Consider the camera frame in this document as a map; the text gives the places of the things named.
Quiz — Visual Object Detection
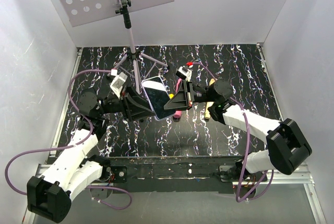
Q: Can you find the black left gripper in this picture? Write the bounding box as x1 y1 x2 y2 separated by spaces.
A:
98 85 156 121

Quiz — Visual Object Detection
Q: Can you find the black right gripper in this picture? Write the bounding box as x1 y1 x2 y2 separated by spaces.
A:
163 79 217 111

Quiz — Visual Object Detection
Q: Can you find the teal smartphone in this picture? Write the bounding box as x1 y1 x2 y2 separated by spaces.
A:
142 77 173 119

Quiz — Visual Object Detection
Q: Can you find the lilac phone case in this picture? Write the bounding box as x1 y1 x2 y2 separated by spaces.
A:
141 76 174 121

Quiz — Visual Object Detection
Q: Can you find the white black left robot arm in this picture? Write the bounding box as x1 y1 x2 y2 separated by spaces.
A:
27 87 154 223

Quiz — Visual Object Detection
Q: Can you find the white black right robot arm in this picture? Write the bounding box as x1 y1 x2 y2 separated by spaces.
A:
164 79 312 181

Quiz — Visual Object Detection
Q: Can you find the pink marker pen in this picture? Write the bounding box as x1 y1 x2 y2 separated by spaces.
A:
173 78 182 122

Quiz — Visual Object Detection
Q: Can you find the yellow marker pen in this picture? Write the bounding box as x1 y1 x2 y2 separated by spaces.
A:
204 78 215 121

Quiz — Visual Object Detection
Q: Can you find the lilac tripod stand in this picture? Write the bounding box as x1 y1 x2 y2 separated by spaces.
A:
112 0 169 95

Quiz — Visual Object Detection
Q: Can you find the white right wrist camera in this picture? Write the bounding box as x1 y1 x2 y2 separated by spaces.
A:
176 62 193 81

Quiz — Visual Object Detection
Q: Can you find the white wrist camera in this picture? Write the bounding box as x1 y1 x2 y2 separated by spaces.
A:
176 62 193 81
110 69 128 99

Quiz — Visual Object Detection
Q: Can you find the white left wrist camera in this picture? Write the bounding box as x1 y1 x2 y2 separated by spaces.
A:
110 69 128 99

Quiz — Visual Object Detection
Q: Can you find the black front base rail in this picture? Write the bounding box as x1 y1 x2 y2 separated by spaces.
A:
66 156 282 193

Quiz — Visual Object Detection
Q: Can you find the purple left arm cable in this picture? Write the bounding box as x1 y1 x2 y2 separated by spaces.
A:
5 69 133 211

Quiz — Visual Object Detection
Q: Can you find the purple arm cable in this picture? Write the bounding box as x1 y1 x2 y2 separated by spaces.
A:
192 62 275 203
5 69 133 211

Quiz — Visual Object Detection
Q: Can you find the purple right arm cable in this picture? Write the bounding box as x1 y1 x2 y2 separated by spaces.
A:
192 62 275 203

